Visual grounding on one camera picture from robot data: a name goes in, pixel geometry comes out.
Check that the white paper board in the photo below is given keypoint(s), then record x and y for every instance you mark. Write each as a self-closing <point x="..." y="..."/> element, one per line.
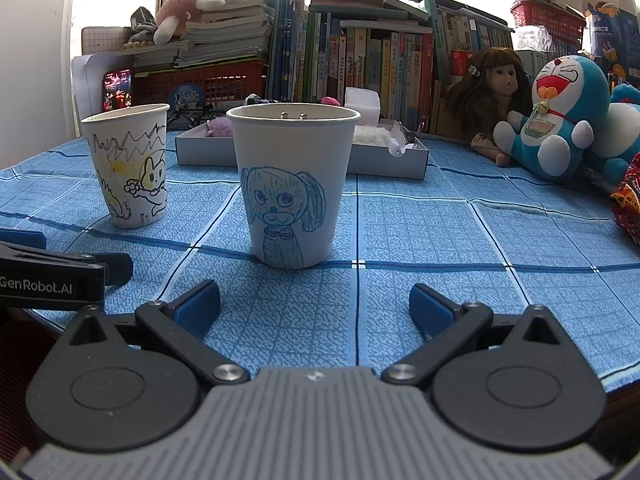
<point x="87" y="95"/>

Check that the clear plastic bag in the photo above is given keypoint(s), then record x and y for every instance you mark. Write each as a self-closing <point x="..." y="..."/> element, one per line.
<point x="535" y="37"/>

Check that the grey plush toy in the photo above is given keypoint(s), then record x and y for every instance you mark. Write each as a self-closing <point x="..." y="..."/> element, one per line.
<point x="142" y="22"/>

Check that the paper cup with yellow drawing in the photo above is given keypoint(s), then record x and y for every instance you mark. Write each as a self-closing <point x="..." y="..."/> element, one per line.
<point x="130" y="170"/>

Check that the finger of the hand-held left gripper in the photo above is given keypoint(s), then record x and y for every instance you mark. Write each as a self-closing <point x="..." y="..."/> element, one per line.
<point x="20" y="237"/>
<point x="117" y="267"/>

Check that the smartphone with lit screen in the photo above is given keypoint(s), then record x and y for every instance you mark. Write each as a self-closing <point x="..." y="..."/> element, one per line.
<point x="117" y="90"/>

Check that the paper cup with blue drawing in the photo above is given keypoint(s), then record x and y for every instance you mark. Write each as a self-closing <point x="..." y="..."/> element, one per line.
<point x="295" y="185"/>

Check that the small red plastic basket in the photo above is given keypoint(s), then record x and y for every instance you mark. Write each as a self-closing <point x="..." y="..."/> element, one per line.
<point x="547" y="15"/>

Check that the green scrunchie with pink bow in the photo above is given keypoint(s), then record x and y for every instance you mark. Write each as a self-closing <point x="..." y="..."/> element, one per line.
<point x="330" y="101"/>

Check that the stack of flat books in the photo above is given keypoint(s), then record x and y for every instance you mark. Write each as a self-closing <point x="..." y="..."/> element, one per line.
<point x="225" y="30"/>

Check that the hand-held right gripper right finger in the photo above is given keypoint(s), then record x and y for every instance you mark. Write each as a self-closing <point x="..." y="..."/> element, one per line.
<point x="432" y="307"/>

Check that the round blue printed card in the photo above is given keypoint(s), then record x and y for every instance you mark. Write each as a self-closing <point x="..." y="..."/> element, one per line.
<point x="184" y="96"/>

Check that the white paper origami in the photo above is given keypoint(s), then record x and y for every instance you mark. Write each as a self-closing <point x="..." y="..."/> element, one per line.
<point x="400" y="149"/>

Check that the large red plastic basket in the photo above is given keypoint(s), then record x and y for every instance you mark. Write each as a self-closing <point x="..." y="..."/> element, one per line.
<point x="220" y="80"/>

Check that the blue printed carton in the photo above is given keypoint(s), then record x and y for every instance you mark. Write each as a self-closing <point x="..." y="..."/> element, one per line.
<point x="612" y="35"/>

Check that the white fluffy plush toy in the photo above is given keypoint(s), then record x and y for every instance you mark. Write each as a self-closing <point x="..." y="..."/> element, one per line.
<point x="372" y="135"/>

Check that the row of upright books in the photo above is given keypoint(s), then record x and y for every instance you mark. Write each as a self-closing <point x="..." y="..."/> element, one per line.
<point x="360" y="60"/>

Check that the pink and white plush toy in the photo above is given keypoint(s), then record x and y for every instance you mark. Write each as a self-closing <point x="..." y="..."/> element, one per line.
<point x="185" y="7"/>

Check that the blue robot cat plush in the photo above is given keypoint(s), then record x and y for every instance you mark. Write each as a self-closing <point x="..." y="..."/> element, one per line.
<point x="560" y="110"/>

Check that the brown-haired doll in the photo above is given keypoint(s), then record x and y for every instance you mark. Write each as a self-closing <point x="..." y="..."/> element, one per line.
<point x="500" y="85"/>

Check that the white foam block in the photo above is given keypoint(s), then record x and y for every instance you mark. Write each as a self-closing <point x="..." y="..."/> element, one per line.
<point x="362" y="105"/>

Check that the grey grid cutting mat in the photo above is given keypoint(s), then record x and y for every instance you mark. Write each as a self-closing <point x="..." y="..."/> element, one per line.
<point x="102" y="40"/>

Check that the lilac soft cloth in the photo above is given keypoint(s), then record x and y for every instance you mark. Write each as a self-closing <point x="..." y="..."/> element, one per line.
<point x="220" y="127"/>

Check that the black mini tripod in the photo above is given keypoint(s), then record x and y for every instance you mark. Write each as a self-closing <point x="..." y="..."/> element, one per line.
<point x="195" y="114"/>

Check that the red patterned knit cloth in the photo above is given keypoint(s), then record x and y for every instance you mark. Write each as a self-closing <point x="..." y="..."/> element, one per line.
<point x="629" y="200"/>

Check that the blue and white plush toy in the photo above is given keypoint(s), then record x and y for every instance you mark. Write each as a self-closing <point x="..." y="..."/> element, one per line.
<point x="620" y="130"/>

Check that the white cardboard box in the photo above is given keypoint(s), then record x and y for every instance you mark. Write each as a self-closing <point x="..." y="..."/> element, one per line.
<point x="390" y="165"/>

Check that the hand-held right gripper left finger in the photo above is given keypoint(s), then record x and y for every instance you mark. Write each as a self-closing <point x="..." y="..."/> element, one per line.
<point x="197" y="307"/>

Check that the blue checked tablecloth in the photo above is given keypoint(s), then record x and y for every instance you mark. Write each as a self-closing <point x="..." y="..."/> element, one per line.
<point x="475" y="240"/>

